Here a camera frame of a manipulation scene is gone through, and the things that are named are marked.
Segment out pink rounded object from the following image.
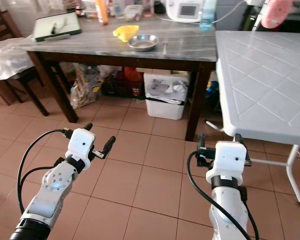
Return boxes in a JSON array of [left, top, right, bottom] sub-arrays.
[[260, 0, 294, 30]]

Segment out small lidded plastic container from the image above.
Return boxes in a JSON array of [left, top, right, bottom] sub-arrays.
[[122, 5, 144, 21]]

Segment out white bundle in plastic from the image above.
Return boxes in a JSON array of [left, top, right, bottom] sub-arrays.
[[0, 39, 34, 81]]

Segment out yellow plastic bowl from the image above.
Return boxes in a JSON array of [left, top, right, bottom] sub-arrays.
[[112, 25, 141, 44]]

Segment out white plastic folding table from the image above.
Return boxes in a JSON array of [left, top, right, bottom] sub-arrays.
[[206, 30, 300, 208]]

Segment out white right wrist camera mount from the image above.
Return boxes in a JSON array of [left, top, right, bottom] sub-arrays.
[[205, 141, 250, 186]]

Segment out white plastic bin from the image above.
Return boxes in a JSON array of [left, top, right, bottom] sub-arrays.
[[143, 72, 190, 121]]

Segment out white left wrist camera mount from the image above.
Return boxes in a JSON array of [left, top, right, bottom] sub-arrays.
[[65, 128, 96, 168]]

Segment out orange sauce squeeze bottle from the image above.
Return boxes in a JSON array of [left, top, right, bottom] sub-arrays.
[[94, 0, 110, 27]]

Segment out red orange container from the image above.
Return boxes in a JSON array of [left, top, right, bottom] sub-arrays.
[[122, 67, 144, 99]]

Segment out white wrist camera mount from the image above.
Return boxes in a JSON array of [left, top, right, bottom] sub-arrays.
[[65, 128, 96, 168], [205, 141, 250, 186]]

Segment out black crate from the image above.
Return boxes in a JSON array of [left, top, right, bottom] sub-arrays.
[[100, 75, 145, 100]]

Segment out dark wooden chair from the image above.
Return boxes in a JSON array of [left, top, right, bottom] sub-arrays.
[[0, 0, 49, 119]]

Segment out white kitchen cooking machine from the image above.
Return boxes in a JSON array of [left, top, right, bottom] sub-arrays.
[[164, 0, 204, 24]]

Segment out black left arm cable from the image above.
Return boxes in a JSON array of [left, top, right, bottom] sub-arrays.
[[16, 128, 72, 216]]

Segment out clear bag with packets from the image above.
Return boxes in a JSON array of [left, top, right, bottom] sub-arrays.
[[69, 63, 101, 110]]

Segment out dark wooden marble-top table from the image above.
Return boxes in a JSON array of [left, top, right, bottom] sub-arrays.
[[14, 17, 219, 143]]

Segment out green-rimmed cutting board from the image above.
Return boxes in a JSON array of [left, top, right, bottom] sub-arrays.
[[32, 12, 83, 43]]

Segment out blue plastic water bottle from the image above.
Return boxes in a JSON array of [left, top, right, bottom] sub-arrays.
[[199, 0, 219, 31]]

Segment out round steel plate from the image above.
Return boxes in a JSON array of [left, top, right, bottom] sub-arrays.
[[128, 34, 161, 53]]

